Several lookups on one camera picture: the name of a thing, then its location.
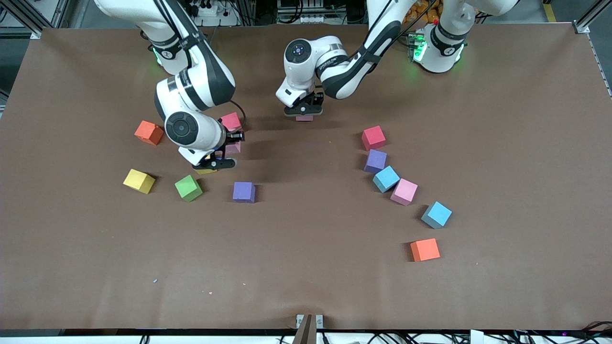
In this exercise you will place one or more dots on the purple foam cube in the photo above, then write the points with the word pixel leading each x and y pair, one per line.
pixel 244 192
pixel 376 161

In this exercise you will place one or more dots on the pink foam cube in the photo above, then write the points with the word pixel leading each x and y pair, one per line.
pixel 404 191
pixel 233 148
pixel 304 118

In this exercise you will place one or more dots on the orange snack bags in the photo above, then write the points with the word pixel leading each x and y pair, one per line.
pixel 420 12

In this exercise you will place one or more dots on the blue foam cube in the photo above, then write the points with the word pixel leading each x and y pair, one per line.
pixel 386 179
pixel 437 213

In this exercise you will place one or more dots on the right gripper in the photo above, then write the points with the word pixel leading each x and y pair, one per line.
pixel 233 139

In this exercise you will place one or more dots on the red foam cube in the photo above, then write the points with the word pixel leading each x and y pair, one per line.
pixel 233 120
pixel 373 138

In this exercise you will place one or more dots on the aluminium frame post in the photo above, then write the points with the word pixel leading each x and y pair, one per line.
pixel 36 32
pixel 582 27

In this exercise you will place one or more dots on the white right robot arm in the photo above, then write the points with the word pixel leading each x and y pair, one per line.
pixel 205 136

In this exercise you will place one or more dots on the brown paper table cover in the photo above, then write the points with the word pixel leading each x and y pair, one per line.
pixel 306 239

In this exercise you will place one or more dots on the white electronic device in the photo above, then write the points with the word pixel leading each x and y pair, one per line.
pixel 306 19

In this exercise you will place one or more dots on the orange foam cube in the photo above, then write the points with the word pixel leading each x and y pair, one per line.
pixel 149 134
pixel 425 250

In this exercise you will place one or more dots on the green foam cube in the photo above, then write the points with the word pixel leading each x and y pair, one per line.
pixel 188 188

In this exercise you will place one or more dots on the white power strip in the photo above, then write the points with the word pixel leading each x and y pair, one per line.
pixel 215 21

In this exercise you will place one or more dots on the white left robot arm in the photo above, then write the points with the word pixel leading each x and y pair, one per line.
pixel 301 71

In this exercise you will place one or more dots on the yellow foam cube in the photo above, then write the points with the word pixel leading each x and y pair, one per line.
pixel 139 181
pixel 205 171

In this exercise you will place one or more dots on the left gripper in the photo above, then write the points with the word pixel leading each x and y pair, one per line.
pixel 316 100

